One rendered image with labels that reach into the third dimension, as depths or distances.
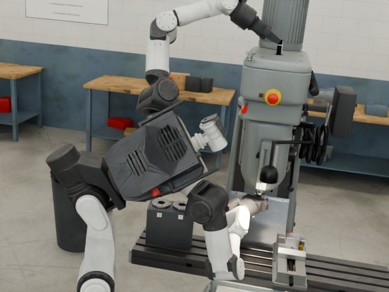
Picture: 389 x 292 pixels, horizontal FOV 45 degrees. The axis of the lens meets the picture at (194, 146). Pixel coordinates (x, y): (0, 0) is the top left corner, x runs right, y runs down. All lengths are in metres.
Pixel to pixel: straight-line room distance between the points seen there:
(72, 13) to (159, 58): 5.08
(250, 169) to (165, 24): 0.70
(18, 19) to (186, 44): 2.39
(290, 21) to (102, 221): 1.15
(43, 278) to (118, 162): 2.27
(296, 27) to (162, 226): 1.09
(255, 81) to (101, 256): 0.87
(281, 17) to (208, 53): 4.21
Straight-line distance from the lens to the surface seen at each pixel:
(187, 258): 2.24
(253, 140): 1.99
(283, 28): 2.14
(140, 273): 3.79
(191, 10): 1.88
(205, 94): 5.83
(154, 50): 1.79
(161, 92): 1.68
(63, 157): 1.68
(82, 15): 6.75
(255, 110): 1.91
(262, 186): 2.01
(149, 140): 1.56
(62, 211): 3.90
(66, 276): 3.78
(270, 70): 1.79
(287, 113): 1.91
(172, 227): 2.26
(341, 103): 2.25
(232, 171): 2.53
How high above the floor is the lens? 2.13
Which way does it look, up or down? 19 degrees down
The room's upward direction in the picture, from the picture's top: 5 degrees clockwise
